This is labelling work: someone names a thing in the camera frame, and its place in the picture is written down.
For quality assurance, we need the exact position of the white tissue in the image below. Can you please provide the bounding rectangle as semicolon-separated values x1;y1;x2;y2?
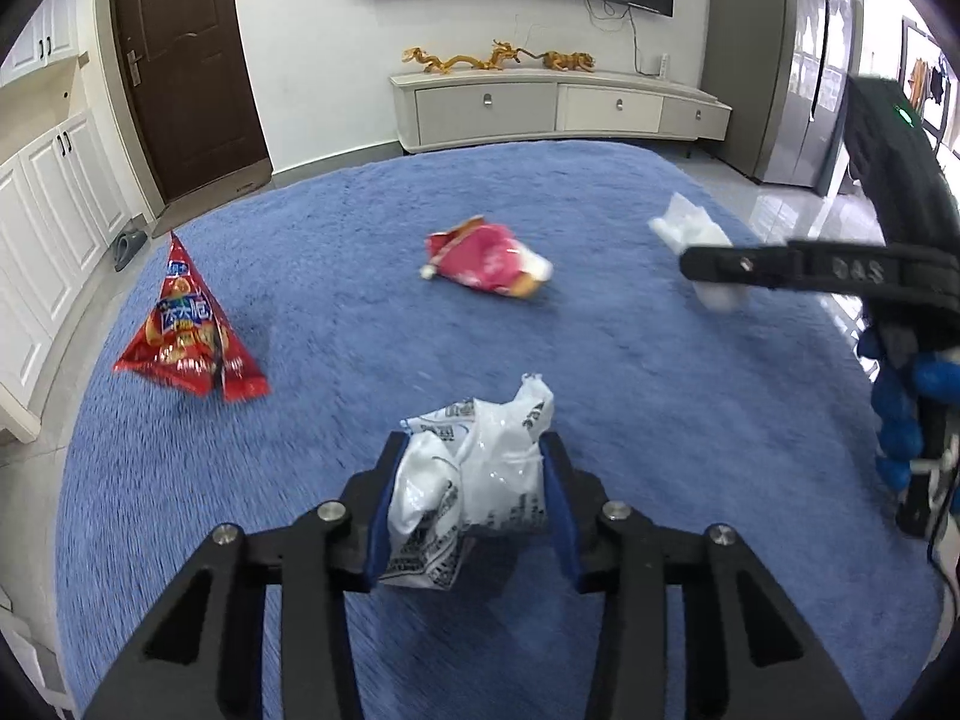
647;192;747;314

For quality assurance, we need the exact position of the pink white snack wrapper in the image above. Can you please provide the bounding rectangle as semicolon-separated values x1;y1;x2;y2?
420;216;553;299

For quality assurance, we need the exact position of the white printed plastic bag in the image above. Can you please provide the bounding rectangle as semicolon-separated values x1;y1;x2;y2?
381;374;555;592

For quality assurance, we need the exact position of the red chip bag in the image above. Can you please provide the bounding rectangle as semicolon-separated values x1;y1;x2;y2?
112;232;272;403

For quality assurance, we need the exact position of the right gloved hand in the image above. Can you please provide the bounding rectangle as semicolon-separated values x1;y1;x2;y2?
857;328;958;494

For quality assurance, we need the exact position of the silver refrigerator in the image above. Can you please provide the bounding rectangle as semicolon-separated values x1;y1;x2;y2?
701;0;854;192

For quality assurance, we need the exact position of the golden tiger figurine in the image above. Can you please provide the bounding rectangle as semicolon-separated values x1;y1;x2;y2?
540;50;596;73

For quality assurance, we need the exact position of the golden dragon figurine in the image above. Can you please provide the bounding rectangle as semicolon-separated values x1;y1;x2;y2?
402;41;534;75

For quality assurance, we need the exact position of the white tv cabinet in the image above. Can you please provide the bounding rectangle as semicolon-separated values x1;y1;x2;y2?
391;68;731;153

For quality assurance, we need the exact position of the blue fluffy blanket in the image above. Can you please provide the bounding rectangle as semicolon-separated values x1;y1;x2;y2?
55;142;942;718

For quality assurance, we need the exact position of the grey slipper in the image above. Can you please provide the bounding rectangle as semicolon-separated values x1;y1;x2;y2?
112;229;148;271

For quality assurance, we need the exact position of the brown entrance door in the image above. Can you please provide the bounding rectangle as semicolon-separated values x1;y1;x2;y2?
110;0;268;202

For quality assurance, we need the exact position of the white wall cupboard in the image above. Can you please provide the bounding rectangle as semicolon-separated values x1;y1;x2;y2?
2;0;130;444

